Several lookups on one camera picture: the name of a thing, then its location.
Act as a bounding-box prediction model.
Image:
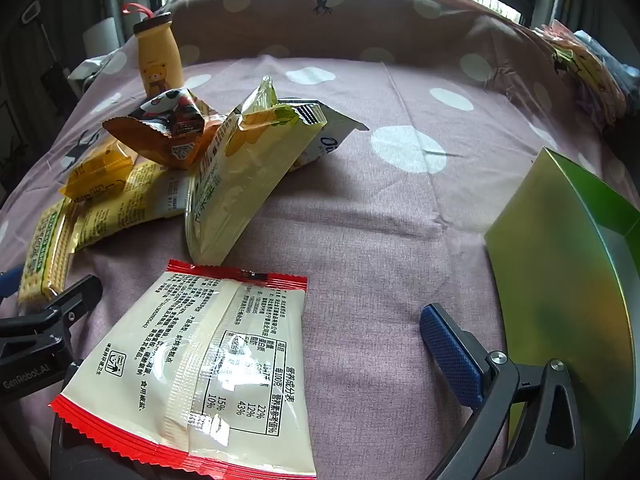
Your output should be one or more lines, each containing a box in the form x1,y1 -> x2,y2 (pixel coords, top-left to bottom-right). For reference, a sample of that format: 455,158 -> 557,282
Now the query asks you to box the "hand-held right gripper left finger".
50,410 -> 151,480

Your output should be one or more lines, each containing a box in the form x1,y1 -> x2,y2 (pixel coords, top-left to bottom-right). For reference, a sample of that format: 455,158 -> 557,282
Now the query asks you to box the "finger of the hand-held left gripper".
0,265 -> 25,295
0,275 -> 103,346

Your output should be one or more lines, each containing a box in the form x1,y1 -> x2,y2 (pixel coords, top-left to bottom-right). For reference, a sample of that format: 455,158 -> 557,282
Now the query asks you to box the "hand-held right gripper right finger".
420,302 -> 588,480

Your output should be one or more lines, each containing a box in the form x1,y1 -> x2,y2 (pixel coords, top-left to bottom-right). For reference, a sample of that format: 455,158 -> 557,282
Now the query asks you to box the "green-label cracker packet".
17,197 -> 76,306

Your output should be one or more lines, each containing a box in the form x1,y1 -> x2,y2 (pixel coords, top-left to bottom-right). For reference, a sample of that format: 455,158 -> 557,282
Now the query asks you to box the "green cardboard box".
484,146 -> 640,461

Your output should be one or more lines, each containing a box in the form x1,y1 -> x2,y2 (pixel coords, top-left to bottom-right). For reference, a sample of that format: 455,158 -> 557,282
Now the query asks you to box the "red-edged white snack packet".
50,258 -> 318,478

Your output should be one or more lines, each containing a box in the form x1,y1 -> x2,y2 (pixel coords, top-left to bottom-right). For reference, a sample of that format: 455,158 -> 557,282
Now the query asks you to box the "orange-brown snack packet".
102,87 -> 226,171

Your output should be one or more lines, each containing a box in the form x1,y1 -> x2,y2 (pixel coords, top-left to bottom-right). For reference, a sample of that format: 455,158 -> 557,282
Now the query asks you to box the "long yellow snack packet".
70,160 -> 198,251

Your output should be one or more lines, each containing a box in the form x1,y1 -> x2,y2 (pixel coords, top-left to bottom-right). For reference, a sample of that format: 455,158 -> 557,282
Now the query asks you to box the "pink polka-dot bedsheet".
0,0 -> 640,480

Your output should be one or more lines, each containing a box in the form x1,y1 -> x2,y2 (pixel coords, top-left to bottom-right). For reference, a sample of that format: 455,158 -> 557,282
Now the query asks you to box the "small orange snack packet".
59,137 -> 138,203

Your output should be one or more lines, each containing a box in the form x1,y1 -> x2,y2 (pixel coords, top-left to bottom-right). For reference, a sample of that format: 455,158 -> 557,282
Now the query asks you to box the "pale yellow chip bag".
185,76 -> 328,266

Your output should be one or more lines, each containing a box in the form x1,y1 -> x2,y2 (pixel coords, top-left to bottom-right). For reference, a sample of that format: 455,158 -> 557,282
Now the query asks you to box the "grey crumpled cloth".
67,52 -> 118,93

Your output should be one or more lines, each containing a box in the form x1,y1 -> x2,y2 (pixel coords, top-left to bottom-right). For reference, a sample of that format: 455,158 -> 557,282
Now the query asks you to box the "white cylindrical object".
82,17 -> 118,56

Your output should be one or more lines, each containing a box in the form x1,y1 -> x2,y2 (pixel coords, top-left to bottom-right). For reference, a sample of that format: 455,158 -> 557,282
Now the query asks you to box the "yellow bottle with brown cap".
122,2 -> 185,101

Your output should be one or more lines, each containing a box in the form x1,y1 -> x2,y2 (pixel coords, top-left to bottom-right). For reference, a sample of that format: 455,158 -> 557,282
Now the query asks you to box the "stack of folded clothes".
535,20 -> 640,131

